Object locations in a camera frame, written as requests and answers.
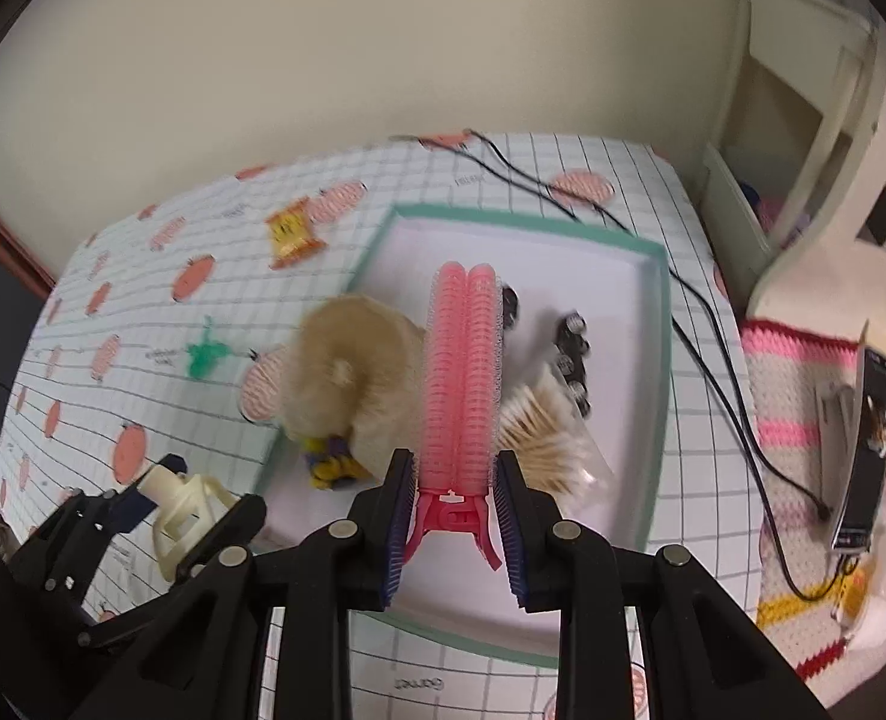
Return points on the bag of cotton swabs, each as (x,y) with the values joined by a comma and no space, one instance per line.
(541,422)

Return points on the pink double hair roller clip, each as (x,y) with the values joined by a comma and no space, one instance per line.
(461,404)

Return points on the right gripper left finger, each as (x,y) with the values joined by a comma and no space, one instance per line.
(382,516)

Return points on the black claw hair clip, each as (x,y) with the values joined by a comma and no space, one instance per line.
(509,308)

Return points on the colourful small toy block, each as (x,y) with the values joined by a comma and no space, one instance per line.
(330,463)

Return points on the yellow orange snack packet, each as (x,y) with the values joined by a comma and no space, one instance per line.
(292,236)

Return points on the mint green shallow box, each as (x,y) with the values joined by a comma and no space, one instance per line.
(620,288)

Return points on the grey phone stand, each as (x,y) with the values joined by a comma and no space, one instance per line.
(835,415)

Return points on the cream claw hair clip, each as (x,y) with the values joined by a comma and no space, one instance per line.
(186,509)

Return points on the black toy car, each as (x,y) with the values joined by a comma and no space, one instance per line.
(572,351)

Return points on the grid pomegranate print tablecloth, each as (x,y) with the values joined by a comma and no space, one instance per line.
(272,634)

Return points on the cream lace scrunchie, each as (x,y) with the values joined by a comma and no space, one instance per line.
(354,368)

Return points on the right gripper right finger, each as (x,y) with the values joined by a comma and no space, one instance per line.
(525,518)

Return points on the white wooden shelf unit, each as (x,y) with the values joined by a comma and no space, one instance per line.
(794,198)

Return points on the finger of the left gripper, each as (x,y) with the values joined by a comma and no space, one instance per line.
(238,527)
(129,507)

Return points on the green plastic toy figure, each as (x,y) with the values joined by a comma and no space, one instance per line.
(206,353)

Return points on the smartphone on stand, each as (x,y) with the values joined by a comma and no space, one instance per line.
(865,474)

